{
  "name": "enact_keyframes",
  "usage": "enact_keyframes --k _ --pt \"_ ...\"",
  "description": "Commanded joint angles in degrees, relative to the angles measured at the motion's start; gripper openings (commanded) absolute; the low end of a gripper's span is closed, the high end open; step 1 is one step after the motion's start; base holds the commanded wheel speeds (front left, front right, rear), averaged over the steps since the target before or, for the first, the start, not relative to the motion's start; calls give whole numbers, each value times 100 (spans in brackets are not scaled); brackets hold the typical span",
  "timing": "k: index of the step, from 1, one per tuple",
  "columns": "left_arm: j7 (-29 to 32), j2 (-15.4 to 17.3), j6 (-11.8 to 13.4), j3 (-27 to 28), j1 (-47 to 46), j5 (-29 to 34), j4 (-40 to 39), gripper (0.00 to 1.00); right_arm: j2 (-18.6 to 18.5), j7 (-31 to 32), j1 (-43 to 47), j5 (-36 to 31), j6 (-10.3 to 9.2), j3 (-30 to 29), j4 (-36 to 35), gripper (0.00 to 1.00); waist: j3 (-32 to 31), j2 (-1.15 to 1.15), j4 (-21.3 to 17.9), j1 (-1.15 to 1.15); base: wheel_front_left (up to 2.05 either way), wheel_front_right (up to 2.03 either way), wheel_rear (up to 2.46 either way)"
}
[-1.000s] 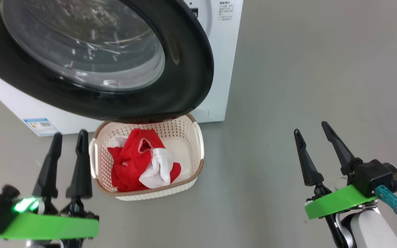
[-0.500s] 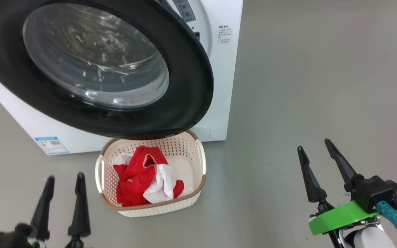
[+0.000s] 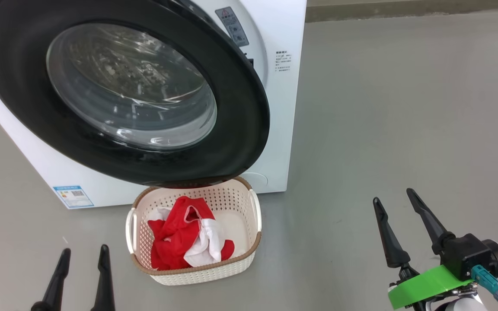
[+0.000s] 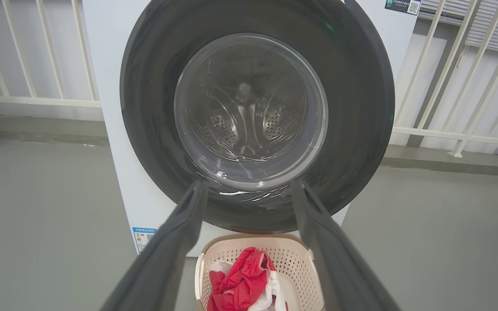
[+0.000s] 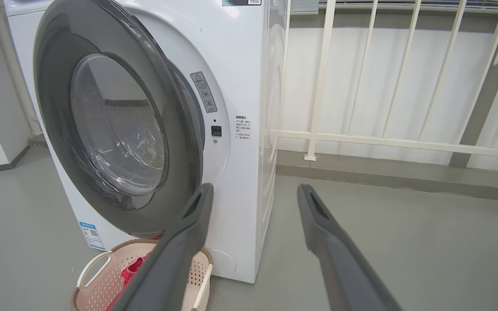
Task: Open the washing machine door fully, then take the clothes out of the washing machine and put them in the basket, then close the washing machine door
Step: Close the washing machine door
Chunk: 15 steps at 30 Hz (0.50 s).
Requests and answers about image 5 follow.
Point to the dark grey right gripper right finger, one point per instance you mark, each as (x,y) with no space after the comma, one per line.
(344,268)

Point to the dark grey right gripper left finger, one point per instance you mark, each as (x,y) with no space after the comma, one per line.
(175,268)

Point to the red and white garment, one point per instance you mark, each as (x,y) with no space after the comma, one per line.
(130,270)

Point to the black round washer door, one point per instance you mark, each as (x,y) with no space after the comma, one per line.
(54,108)

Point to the cream basket with brown rim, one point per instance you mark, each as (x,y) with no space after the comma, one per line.
(97,289)

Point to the white front-load washing machine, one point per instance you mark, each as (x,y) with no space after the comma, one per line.
(244,194)

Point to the dark square panel port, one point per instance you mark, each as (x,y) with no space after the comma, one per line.
(216,131)

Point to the grey rubber door gasket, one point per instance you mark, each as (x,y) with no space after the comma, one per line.
(193,99)

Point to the round white filter cover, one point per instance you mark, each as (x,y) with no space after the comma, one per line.
(225,261)

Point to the blue energy label sticker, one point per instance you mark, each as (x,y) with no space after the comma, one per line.
(92,235)

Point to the grey warning label sticker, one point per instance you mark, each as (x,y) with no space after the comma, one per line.
(203,92)

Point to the white metal railing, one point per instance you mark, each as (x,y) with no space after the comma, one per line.
(318,86)

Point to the grey metal post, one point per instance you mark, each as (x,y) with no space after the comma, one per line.
(482,99)

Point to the white wall pipe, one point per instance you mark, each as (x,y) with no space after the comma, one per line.
(13,73)

